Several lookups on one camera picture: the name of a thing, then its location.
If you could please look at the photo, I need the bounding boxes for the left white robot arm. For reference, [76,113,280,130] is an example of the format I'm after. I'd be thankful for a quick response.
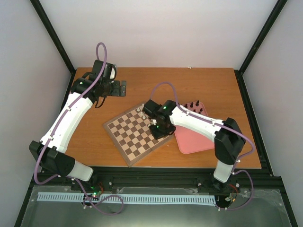
[29,60,126,191]

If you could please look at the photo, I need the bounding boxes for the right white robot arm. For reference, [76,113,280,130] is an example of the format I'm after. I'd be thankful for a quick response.
[142,99,246,183]

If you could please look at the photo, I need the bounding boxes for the wooden folding chess board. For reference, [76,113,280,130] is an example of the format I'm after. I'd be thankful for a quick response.
[103,104,173,167]

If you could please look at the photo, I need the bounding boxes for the pink rubber tray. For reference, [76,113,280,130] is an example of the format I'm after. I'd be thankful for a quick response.
[174,100,214,154]

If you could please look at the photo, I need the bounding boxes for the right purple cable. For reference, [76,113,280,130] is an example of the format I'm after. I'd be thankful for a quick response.
[150,81,254,211]

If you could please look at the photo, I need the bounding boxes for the purple cable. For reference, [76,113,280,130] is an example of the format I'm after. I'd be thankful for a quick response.
[150,81,254,211]
[34,42,125,215]

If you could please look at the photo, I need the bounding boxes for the black aluminium frame rail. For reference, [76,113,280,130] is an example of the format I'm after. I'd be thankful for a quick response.
[30,166,282,192]

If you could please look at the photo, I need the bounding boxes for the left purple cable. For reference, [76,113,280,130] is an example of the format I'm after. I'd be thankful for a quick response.
[34,42,125,215]

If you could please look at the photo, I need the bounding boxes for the light blue cable duct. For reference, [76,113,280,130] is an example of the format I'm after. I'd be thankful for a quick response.
[37,192,215,206]

